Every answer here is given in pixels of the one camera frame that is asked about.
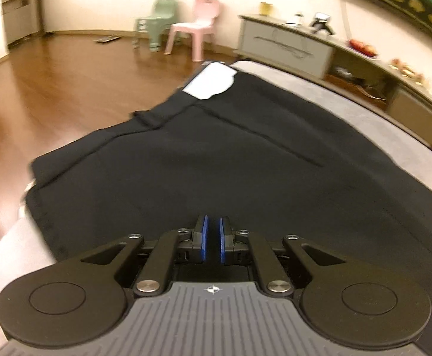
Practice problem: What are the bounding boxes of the black trousers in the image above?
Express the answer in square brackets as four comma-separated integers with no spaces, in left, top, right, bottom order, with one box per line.
[26,71,432,355]

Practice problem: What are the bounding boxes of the white garment label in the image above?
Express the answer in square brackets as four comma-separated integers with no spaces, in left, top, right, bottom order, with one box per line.
[183,62,237,101]

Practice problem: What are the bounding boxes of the long grey tv cabinet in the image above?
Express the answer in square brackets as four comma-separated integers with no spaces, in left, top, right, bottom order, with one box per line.
[235,15,432,148]

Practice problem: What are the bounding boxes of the green plastic child chair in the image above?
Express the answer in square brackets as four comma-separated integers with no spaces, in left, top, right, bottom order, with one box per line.
[132,0,178,52]

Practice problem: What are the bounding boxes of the pink plastic child chair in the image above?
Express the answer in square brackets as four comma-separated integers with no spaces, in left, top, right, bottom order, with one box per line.
[164,0,221,62]

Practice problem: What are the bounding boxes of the yellow cup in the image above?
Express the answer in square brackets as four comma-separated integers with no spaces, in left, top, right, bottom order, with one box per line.
[259,2,273,16]

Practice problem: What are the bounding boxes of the red fruit plate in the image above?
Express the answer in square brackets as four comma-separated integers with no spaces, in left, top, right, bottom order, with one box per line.
[348,39,377,58]

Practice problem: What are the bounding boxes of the small black camera gadget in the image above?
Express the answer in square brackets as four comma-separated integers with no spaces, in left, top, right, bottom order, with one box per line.
[310,12,335,35]

